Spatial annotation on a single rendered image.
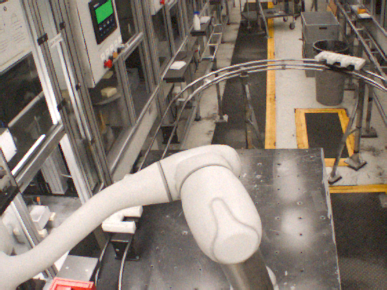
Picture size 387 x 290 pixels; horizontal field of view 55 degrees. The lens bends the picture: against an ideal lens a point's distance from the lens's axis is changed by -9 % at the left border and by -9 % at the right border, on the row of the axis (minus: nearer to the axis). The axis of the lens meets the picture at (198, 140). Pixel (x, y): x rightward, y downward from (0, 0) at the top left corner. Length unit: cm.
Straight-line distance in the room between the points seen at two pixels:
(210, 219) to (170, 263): 103
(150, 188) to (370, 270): 192
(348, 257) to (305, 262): 96
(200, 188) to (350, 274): 187
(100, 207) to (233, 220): 33
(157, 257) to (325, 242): 74
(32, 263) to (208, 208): 39
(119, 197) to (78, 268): 67
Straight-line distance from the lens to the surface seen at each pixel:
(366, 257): 269
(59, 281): 147
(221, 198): 78
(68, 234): 90
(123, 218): 180
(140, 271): 178
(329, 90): 421
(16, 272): 90
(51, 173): 187
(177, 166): 91
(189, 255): 180
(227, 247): 77
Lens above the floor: 201
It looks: 32 degrees down
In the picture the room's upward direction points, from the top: 8 degrees counter-clockwise
